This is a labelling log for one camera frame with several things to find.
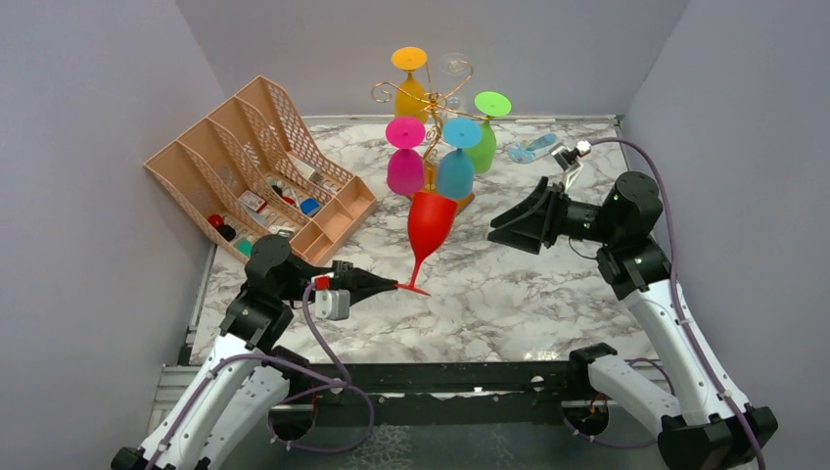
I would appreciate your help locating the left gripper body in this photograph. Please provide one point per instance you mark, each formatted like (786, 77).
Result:
(298, 287)

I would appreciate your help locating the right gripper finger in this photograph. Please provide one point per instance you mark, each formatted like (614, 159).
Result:
(533, 216)
(528, 242)

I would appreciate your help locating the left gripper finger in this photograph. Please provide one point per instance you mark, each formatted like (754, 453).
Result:
(347, 276)
(360, 294)

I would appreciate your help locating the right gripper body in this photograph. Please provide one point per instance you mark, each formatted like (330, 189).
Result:
(588, 221)

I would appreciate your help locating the blue wine glass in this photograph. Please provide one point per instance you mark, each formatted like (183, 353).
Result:
(456, 173)

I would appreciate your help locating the red wine glass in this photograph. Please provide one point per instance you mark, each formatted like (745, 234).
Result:
(429, 223)

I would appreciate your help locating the green wine glass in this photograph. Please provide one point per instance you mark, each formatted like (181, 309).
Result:
(492, 105)

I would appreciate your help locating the magenta wine glass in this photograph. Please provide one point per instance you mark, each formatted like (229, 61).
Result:
(405, 171)

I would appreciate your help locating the clear wine glass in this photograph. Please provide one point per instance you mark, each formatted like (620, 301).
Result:
(455, 69)

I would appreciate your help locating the yellow wine glass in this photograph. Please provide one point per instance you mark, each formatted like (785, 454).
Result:
(410, 98)

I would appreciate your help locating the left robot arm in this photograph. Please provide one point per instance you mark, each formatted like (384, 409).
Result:
(246, 373)

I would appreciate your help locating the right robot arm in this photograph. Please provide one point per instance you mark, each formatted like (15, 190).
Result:
(706, 421)

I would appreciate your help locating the gold wine glass rack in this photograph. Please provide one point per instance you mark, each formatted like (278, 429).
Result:
(434, 148)

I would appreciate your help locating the red black item in organizer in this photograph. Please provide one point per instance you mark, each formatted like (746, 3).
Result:
(226, 231)

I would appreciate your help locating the small blue white package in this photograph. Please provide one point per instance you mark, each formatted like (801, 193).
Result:
(529, 151)

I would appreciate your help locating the small card box in organizer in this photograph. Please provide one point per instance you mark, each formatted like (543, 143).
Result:
(252, 202)

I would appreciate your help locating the pink plastic desk organizer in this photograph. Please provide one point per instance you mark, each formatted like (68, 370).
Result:
(256, 140)

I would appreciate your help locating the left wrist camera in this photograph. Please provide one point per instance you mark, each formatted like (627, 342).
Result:
(330, 303)

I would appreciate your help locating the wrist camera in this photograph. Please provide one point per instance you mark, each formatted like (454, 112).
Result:
(330, 303)
(569, 160)

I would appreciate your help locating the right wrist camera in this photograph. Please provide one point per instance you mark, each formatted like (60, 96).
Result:
(569, 160)

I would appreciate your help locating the black mounting rail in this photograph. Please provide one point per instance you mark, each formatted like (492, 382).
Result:
(550, 380)

